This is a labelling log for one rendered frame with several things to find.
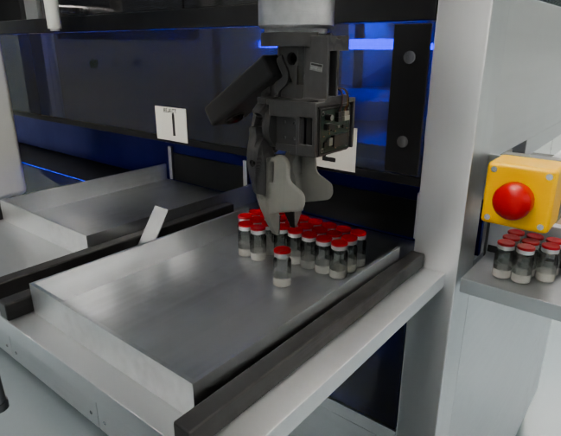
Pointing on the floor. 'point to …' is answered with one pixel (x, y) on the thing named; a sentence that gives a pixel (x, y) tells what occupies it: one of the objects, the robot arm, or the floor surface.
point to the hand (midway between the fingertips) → (280, 218)
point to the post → (450, 201)
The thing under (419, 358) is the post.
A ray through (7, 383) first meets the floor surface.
